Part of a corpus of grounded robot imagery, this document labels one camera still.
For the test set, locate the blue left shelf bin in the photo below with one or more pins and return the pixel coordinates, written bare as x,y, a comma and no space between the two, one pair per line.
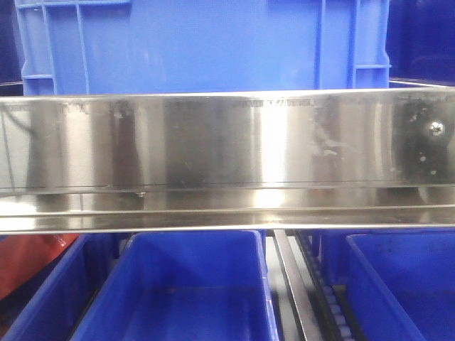
51,305

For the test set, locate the blue right shelf bin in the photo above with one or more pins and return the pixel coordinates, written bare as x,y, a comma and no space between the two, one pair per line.
399,285

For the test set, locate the red bag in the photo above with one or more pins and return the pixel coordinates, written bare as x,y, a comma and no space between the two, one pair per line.
23,256

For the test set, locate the metal roller track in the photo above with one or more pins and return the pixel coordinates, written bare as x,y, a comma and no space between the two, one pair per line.
305,306

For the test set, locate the shelf screw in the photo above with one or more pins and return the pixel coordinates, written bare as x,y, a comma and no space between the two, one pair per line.
436,128

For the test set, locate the blue middle shelf bin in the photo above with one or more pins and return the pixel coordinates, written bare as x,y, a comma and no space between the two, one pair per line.
206,285

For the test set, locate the stainless steel shelf rail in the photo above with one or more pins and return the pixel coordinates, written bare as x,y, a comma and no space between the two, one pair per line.
330,159

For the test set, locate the blue shelf bin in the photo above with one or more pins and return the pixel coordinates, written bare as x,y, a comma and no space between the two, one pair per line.
399,285
51,305
206,285

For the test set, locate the light blue upper crate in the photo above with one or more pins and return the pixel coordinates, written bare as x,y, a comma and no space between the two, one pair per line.
119,47

